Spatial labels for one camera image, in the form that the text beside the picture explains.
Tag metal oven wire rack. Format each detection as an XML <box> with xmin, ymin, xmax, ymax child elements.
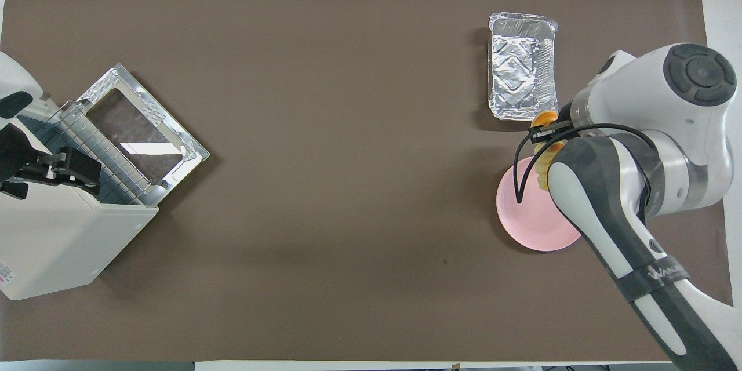
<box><xmin>58</xmin><ymin>101</ymin><xmax>160</xmax><ymax>207</ymax></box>

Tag brown table mat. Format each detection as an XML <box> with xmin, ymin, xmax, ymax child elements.
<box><xmin>0</xmin><ymin>0</ymin><xmax>740</xmax><ymax>362</ymax></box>

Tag glass oven door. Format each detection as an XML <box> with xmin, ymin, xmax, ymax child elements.
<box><xmin>74</xmin><ymin>63</ymin><xmax>210</xmax><ymax>208</ymax></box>

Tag aluminium foil tray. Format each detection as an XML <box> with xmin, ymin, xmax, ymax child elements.
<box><xmin>488</xmin><ymin>12</ymin><xmax>560</xmax><ymax>122</ymax></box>

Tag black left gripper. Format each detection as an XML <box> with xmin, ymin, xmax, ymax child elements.
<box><xmin>0</xmin><ymin>125</ymin><xmax>102</xmax><ymax>200</ymax></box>

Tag pink round plate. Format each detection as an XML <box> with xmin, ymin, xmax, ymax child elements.
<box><xmin>496</xmin><ymin>157</ymin><xmax>582</xmax><ymax>253</ymax></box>

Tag orange food slices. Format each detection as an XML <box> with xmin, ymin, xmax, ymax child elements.
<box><xmin>532</xmin><ymin>110</ymin><xmax>568</xmax><ymax>192</ymax></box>

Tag cream toaster oven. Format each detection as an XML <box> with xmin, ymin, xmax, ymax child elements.
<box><xmin>0</xmin><ymin>96</ymin><xmax>160</xmax><ymax>301</ymax></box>

